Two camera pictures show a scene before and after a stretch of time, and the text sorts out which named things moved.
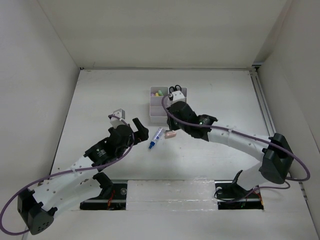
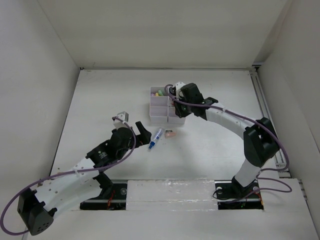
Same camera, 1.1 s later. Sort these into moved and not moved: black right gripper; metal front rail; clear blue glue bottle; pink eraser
Moved: black right gripper
Not moved: clear blue glue bottle; metal front rail; pink eraser
